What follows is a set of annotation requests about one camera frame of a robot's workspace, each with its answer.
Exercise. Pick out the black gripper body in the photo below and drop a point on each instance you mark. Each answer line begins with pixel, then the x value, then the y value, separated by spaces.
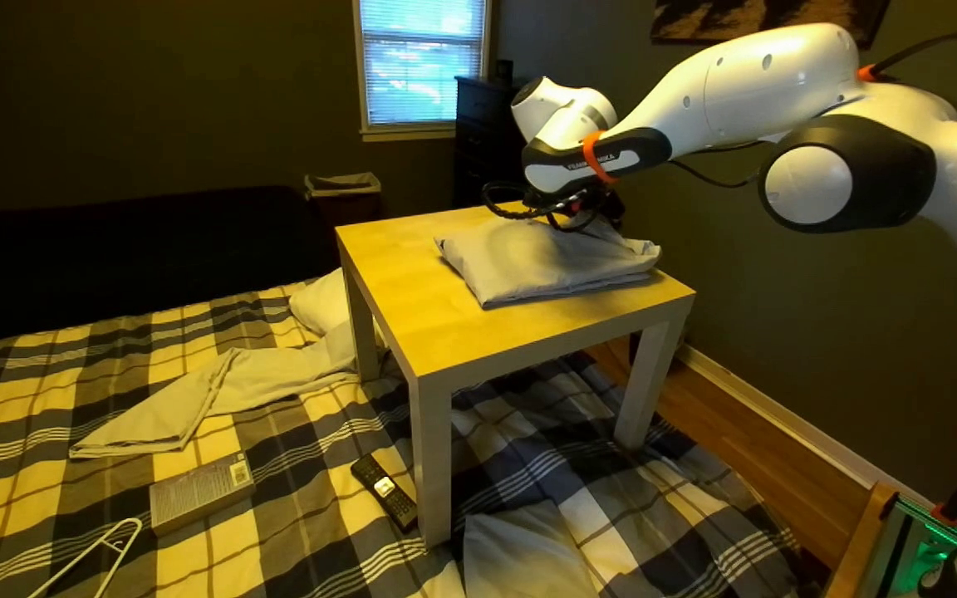
pixel 581 204

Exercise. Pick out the white bed sheet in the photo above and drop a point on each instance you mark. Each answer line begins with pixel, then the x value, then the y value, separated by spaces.
pixel 545 268

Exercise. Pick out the dark tall dresser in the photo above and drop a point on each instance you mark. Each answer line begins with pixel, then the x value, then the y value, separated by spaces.
pixel 484 132

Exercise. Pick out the wooden side table white legs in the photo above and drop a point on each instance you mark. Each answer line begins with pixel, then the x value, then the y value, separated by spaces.
pixel 447 321

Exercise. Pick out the bright window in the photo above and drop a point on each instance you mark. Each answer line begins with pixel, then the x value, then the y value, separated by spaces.
pixel 417 66

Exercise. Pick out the brown open storage basket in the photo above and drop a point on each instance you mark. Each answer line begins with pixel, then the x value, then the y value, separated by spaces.
pixel 344 194

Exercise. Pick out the small white pillow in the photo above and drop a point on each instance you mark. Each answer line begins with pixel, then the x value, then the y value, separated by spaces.
pixel 320 303

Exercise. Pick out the black remote with white label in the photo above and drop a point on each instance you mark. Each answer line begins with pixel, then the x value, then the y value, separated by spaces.
pixel 388 493

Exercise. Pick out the folded white cloth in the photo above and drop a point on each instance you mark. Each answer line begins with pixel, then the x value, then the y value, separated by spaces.
pixel 165 409

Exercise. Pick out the black futon mattress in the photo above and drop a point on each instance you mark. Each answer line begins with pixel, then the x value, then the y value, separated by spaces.
pixel 114 253

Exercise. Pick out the framed flat panel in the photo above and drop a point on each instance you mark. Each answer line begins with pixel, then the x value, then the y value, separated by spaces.
pixel 923 548

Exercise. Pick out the plaid checkered comforter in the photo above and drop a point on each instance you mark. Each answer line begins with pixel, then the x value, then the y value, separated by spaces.
pixel 80 533

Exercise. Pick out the dark wall picture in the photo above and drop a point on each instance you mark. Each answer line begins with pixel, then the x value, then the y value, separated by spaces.
pixel 767 20

